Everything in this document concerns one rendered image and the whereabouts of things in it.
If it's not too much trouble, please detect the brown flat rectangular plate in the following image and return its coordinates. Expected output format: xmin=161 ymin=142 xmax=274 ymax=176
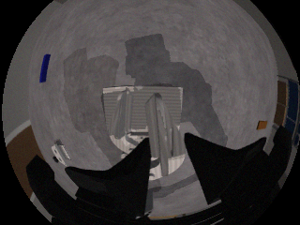
xmin=256 ymin=120 xmax=267 ymax=130

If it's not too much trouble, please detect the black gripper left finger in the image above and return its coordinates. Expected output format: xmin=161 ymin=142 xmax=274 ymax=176
xmin=65 ymin=136 xmax=151 ymax=217

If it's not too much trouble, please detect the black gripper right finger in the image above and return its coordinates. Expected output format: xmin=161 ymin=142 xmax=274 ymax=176
xmin=184 ymin=132 xmax=267 ymax=205

